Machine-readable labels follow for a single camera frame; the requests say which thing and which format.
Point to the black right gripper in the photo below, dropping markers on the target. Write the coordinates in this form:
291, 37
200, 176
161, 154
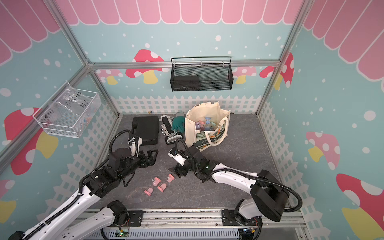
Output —
177, 168

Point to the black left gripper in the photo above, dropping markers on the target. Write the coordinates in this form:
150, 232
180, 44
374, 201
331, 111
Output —
151, 160

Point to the pink hourglass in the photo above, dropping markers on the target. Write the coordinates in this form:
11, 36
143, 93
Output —
161, 188
158, 181

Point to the cream floral canvas tote bag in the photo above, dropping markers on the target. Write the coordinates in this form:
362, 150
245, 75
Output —
195, 135

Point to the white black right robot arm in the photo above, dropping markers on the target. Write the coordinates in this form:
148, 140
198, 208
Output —
268, 197

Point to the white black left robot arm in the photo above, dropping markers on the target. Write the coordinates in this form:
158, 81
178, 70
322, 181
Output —
107, 176

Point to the black plastic tool case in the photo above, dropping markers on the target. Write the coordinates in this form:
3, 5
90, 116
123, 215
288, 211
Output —
147, 128

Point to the green work glove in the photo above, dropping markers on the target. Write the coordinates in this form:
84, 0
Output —
178, 124

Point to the black box in basket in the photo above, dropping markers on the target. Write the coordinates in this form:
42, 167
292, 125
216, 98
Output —
185, 83

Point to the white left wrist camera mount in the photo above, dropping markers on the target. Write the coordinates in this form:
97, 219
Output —
134, 144

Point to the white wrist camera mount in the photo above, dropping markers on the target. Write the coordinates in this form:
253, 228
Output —
134, 144
176, 156

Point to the clear acrylic wall bin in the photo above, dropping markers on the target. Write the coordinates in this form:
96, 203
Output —
69, 113

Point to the black wire mesh basket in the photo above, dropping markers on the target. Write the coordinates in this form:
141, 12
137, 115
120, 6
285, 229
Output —
215, 72

